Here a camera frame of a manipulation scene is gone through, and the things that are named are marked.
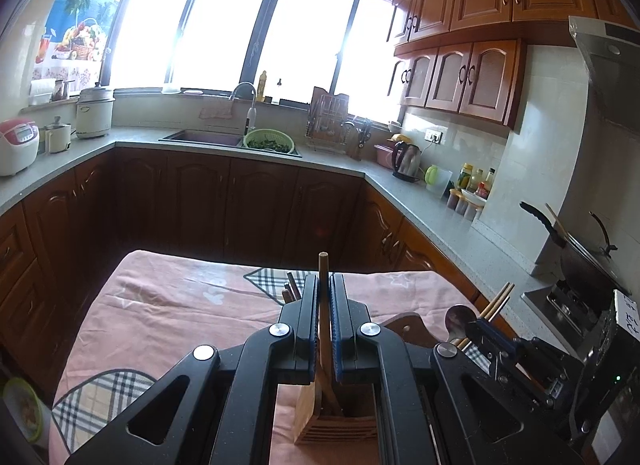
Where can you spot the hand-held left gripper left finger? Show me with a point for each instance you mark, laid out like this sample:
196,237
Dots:
312,317

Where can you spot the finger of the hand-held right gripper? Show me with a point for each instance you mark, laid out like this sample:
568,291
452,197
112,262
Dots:
500,350

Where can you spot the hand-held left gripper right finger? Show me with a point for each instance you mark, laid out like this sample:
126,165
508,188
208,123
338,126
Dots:
336,327

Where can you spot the light wooden chopstick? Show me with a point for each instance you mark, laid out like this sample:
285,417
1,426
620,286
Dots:
325,345

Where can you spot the thin dark chopstick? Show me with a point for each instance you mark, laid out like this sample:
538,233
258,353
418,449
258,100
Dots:
292,295

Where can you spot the bamboo chopstick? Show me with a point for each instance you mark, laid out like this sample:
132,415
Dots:
500,307

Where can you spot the metal spoon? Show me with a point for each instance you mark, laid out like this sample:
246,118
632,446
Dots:
460,320

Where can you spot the short wooden chopstick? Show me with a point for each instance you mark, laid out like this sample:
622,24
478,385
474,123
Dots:
500,297

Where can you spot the wooden utensil holder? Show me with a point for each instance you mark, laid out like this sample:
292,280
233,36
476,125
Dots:
312,420

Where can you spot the gas stove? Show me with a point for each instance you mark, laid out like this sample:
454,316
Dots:
565,305

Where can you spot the black wok with lid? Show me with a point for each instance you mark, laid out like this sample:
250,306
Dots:
585,260

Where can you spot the pink plaid-heart tablecloth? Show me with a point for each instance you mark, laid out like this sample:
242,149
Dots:
175,305

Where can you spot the wooden cooking chopsticks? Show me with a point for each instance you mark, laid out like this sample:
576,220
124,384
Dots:
557,222

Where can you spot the group of condiment bottles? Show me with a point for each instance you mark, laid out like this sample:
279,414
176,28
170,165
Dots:
467,205

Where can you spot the grey kitchen countertop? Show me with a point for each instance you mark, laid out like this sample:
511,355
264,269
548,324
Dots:
435,210

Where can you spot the wooden lower cabinets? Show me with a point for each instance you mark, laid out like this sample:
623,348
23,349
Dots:
200,205

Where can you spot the wooden cabinets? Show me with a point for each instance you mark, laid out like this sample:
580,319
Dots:
480,35
200,205

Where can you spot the red-label sauce bottle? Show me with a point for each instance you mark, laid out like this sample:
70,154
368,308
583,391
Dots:
481,190

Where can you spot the yellow-capped condiment bottle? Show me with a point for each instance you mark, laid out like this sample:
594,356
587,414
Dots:
465,177

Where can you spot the pink container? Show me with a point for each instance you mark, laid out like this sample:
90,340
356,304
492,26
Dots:
385,156

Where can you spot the green-lidded container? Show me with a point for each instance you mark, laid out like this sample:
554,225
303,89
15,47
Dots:
436,179

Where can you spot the green colander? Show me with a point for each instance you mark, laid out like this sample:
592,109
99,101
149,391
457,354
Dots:
267,142

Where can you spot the steel electric kettle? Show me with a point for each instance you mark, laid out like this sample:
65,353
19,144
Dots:
407,160

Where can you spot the knife block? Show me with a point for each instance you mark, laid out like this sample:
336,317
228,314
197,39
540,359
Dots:
361,140

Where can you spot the yellow lid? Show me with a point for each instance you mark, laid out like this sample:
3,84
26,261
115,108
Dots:
400,138

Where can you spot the dish rack with cutting boards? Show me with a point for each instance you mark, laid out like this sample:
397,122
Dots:
327,115

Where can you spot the steel kitchen sink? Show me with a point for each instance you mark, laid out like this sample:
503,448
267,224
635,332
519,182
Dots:
200,137

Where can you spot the chrome kitchen faucet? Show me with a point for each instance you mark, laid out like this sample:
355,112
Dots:
247,95

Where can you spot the yellow bottle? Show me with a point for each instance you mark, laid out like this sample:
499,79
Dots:
263,85

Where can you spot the white bowl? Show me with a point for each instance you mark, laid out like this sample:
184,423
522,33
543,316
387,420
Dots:
170,89

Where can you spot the large kitchen window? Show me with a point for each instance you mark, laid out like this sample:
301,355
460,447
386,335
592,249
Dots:
225,35

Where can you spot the steel range hood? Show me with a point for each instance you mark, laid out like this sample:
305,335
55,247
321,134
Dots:
610,75

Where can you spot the white slow cooker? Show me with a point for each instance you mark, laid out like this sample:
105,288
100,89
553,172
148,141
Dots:
95,112

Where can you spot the green-rimmed bowl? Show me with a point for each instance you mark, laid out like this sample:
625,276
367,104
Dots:
25,410

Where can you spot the small white pot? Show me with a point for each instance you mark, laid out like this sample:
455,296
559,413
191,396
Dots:
59,137

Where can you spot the wooden upper cabinets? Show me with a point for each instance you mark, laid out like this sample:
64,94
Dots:
480,35

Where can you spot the brown pitcher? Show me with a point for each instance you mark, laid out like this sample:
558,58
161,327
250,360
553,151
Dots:
61,90

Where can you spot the white and red rice cooker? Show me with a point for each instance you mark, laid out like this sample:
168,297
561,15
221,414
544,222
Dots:
17,145

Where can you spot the white wall socket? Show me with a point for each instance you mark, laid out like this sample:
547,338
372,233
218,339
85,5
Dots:
435,135

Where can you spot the tropical fruit wall poster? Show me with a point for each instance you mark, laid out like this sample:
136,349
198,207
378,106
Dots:
80,15

